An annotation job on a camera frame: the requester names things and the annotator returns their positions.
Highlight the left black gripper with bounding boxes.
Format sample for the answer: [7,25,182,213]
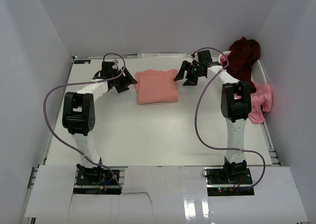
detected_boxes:
[111,66,137,93]

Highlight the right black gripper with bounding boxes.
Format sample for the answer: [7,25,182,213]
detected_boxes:
[174,60,204,87]

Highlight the salmon pink t shirt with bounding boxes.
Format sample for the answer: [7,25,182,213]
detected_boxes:
[135,69,179,104]

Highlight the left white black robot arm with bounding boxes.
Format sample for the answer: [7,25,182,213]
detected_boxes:
[62,64,138,185]

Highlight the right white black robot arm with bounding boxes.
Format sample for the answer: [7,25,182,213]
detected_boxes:
[174,60,251,184]

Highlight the papers behind table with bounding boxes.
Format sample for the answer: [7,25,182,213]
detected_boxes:
[137,53,187,59]

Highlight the black label sticker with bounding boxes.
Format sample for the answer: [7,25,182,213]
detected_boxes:
[74,60,91,64]

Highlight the dark red shirt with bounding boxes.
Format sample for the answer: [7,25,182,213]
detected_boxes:
[227,37,261,93]

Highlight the white plastic laundry basket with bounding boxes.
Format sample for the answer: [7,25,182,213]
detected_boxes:
[218,51,267,84]

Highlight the pink shirt in basket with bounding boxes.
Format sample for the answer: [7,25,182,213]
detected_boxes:
[248,82,273,124]

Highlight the white paper sheets front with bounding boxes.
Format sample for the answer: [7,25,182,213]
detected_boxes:
[25,166,308,224]

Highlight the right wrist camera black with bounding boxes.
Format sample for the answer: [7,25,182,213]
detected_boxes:
[197,50,213,65]

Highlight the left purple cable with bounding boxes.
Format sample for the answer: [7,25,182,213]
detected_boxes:
[43,52,126,189]

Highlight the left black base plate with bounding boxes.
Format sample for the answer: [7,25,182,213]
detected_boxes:
[74,167,121,195]

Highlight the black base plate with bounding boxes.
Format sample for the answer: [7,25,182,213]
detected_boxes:
[201,168,255,197]
[74,167,121,195]

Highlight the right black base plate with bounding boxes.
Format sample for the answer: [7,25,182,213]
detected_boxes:
[201,168,255,197]

